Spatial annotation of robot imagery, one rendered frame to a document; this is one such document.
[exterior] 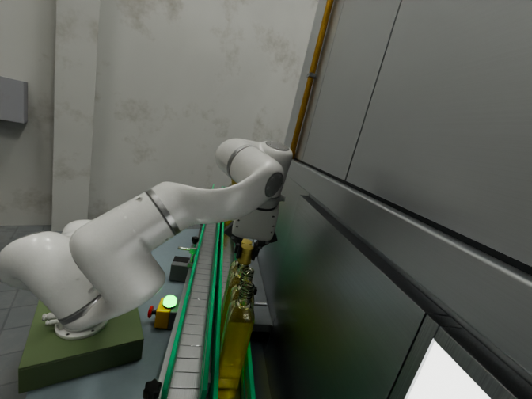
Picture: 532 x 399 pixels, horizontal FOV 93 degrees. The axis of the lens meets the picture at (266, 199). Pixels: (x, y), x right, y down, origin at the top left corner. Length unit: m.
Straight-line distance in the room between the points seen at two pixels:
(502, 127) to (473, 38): 0.13
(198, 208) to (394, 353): 0.31
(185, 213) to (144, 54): 3.04
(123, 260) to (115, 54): 3.03
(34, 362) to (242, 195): 0.67
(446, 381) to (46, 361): 0.81
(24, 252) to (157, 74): 3.00
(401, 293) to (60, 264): 0.47
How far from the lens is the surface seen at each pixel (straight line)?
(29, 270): 0.50
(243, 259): 0.66
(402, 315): 0.35
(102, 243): 0.40
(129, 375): 0.92
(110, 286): 0.42
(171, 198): 0.40
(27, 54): 3.36
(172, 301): 0.97
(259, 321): 0.90
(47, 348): 0.92
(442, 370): 0.32
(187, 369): 0.75
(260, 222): 0.58
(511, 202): 0.31
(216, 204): 0.39
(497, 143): 0.34
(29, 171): 3.46
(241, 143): 0.47
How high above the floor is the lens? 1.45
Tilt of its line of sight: 14 degrees down
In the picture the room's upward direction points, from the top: 13 degrees clockwise
